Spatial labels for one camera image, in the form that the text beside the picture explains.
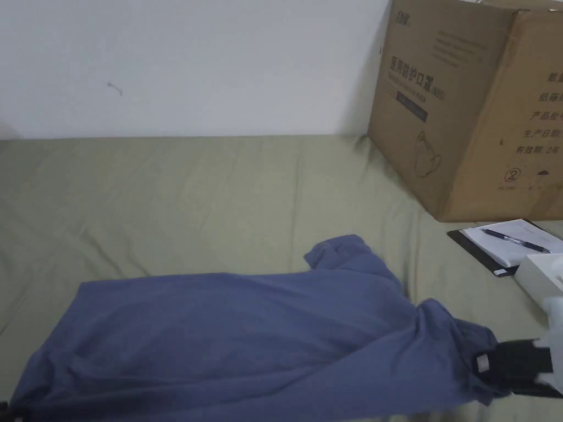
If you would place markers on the dark blue shirt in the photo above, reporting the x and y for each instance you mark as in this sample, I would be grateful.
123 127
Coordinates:
220 334

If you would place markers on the dark blue pen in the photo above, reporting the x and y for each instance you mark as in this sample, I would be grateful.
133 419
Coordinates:
514 240

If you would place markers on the flat white box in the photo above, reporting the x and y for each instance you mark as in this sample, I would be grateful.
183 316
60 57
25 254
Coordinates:
541 272

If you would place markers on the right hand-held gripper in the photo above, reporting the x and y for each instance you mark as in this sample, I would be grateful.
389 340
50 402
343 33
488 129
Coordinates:
556 325

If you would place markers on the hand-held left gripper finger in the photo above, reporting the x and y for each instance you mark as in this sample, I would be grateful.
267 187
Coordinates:
4 409

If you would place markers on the white paper sheets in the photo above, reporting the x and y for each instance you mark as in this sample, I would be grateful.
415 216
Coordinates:
497 248

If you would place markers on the bed with pale green sheet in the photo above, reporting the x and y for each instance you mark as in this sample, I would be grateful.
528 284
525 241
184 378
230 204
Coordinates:
176 198

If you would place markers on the large brown cardboard carton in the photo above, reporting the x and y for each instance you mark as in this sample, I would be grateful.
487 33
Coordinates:
444 110

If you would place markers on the black clipboard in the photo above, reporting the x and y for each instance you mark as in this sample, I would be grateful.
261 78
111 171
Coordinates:
473 248

